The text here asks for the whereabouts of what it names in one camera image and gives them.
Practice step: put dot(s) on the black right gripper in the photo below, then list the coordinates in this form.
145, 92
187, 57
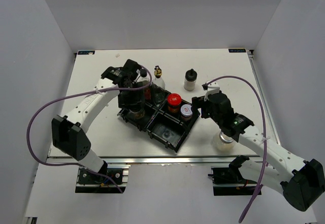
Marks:
197, 103

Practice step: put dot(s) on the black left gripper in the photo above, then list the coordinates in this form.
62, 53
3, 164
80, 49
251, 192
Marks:
123, 102

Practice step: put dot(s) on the grey-lid spice jar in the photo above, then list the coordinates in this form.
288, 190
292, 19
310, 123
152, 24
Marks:
185, 112

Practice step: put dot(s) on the red-label black-cap bottle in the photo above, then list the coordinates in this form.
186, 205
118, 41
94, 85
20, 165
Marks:
144, 78

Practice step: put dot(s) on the black-cap pepper grinder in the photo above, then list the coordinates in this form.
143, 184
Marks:
136, 113

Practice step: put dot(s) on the red-lid sauce jar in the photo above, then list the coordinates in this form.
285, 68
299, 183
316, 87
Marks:
174, 101

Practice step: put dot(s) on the clear glass oil bottle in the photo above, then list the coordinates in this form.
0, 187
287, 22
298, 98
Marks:
158, 87

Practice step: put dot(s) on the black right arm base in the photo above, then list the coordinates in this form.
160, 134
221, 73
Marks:
228, 181

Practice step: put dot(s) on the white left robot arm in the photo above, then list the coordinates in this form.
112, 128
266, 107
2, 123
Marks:
69, 131

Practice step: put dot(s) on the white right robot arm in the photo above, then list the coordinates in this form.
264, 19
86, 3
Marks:
301, 182

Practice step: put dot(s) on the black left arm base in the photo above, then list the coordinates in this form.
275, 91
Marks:
88, 183

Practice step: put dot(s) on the white shaker black cap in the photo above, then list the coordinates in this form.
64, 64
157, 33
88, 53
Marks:
190, 80

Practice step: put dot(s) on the black four-compartment tray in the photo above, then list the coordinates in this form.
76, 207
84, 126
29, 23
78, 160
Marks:
171, 129

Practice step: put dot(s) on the round clear glass jar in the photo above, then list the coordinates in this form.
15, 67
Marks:
222, 142

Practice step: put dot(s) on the blue right table sticker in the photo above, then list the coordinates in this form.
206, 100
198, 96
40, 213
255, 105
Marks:
237, 50

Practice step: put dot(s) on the blue table sticker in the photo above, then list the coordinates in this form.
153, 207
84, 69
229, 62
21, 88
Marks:
86, 52
237, 50

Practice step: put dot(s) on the blue left table sticker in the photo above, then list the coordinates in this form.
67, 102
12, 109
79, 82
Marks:
86, 52

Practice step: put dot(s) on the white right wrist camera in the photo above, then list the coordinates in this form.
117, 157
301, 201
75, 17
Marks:
210, 88

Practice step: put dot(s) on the aluminium right table rail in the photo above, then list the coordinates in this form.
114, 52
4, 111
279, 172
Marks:
270, 120

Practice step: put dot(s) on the aluminium table rail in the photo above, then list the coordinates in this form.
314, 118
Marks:
270, 120
158, 160

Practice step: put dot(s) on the aluminium front table rail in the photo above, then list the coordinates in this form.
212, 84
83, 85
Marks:
158, 160

